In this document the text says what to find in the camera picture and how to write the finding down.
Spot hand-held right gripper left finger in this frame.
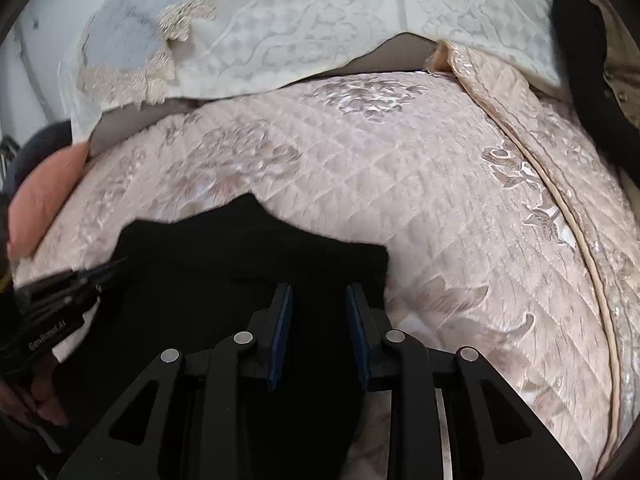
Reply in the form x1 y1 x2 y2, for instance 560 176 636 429
57 282 293 480

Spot person's left hand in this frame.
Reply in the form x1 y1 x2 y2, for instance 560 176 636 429
0 355 68 428

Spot white lace-trimmed pillow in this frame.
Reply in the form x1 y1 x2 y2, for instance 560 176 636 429
57 0 576 133

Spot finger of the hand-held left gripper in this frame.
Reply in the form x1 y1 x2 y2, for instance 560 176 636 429
15 257 128 295
27 276 117 313

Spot quilted floral bedspread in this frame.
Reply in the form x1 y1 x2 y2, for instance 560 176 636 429
10 40 640 480

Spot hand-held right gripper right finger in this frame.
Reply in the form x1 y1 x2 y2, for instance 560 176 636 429
346 282 583 480

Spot black pants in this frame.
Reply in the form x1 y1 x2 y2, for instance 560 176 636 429
47 192 391 480

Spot pink pillow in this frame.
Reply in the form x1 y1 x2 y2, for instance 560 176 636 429
7 147 88 261

